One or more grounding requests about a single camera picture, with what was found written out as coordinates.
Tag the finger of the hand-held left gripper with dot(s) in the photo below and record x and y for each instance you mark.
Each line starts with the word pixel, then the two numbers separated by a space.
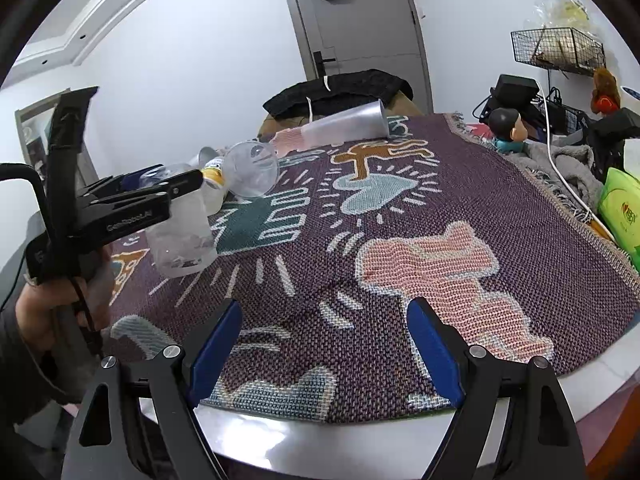
pixel 172 187
pixel 137 176

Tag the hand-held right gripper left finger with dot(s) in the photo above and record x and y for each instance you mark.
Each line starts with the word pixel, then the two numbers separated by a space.
pixel 216 355

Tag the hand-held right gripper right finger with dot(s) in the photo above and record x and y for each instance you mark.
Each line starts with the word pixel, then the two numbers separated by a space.
pixel 434 355

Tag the frosted short plastic cup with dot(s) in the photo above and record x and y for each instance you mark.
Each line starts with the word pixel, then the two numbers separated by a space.
pixel 182 240

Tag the person's left forearm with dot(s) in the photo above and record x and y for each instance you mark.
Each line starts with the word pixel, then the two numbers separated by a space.
pixel 25 370

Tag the clear glass cup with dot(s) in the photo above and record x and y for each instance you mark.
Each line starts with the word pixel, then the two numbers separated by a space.
pixel 250 170

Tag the tall frosted plastic cup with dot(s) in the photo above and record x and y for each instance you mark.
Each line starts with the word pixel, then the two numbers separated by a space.
pixel 340 125

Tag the person's left hand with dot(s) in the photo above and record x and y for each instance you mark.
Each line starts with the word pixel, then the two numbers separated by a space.
pixel 35 310

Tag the small yellow label bottle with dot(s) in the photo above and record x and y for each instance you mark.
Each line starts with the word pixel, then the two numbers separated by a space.
pixel 214 180

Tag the printed woven blanket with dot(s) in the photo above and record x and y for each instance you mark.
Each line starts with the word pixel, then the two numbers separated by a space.
pixel 350 240

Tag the black jacket on chair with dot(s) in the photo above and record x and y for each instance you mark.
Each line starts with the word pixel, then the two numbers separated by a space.
pixel 345 87

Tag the grey fleece cloth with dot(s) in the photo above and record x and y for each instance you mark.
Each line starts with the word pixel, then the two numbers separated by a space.
pixel 575 167

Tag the green wipes packet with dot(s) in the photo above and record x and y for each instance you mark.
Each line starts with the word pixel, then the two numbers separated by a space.
pixel 622 210

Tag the black-headed doll figure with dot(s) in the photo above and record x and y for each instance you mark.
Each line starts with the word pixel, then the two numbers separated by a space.
pixel 506 127

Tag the grey door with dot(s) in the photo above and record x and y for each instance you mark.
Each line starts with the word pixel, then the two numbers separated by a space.
pixel 360 25

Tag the black box device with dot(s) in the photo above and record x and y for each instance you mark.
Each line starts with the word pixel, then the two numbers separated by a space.
pixel 515 91

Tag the black bag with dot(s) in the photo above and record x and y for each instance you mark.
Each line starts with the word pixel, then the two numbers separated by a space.
pixel 612 132

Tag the brown plush toy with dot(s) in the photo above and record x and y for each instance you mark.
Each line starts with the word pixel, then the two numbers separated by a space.
pixel 606 92

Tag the clear plastic bag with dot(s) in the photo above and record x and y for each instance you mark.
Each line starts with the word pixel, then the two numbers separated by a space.
pixel 562 10

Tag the framed wall mirror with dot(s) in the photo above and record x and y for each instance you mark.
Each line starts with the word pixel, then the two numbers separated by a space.
pixel 32 130

